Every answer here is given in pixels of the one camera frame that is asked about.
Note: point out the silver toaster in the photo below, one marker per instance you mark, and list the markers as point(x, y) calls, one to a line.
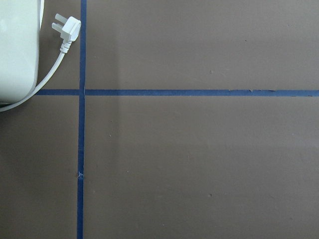
point(20, 24)

